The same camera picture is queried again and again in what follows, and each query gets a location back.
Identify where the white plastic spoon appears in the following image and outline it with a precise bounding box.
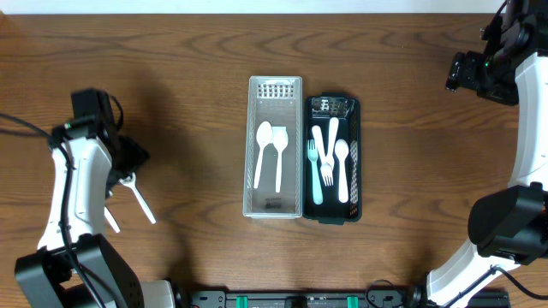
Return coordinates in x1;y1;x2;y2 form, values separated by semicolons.
104;207;121;233
119;173;157;224
273;129;289;193
253;121;272;189

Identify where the white plastic fork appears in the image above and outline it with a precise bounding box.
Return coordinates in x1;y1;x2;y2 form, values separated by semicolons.
326;117;339;169
334;139;349;204
312;125;333;187

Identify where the pale blue plastic fork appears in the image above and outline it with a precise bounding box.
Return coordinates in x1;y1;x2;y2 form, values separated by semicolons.
307;139;324;205

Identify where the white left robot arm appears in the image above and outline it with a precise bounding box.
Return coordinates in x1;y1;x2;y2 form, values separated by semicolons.
15;123;180;307

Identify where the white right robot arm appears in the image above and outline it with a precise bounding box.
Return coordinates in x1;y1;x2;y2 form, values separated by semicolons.
406;1;547;307

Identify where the clear perforated plastic basket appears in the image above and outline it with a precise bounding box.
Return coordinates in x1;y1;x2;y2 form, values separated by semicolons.
242;75;304;219

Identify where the black perforated plastic basket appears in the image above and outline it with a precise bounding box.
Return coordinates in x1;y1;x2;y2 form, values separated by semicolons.
302;92;362;225

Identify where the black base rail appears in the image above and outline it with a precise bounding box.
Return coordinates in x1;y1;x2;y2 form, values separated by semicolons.
170;277;511;308

